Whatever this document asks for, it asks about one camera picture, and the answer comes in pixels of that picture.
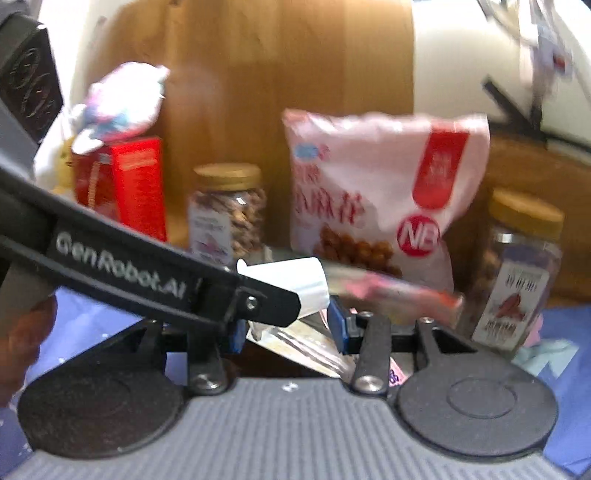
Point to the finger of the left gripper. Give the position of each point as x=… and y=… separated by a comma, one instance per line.
x=265, y=304

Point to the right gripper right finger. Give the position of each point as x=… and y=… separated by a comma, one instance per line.
x=368, y=336

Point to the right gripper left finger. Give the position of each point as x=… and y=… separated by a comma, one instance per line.
x=207, y=371

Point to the white pink snack packet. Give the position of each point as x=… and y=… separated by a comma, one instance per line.
x=307, y=341

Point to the yellow duck plush toy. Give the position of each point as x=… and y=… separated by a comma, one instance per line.
x=63, y=170

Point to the left nut jar gold lid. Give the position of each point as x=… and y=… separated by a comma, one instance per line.
x=226, y=212

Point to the red gift box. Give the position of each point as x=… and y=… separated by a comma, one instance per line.
x=123, y=181

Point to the blue patterned tablecloth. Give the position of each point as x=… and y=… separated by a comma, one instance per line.
x=313, y=429

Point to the pink white plush toy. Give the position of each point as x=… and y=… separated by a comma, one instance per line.
x=123, y=104

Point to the pink twisted snack bag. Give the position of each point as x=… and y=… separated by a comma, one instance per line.
x=379, y=192

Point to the wooden board backdrop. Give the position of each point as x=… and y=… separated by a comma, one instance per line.
x=236, y=65

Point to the brown cushion behind jar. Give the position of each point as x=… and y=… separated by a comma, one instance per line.
x=556, y=178

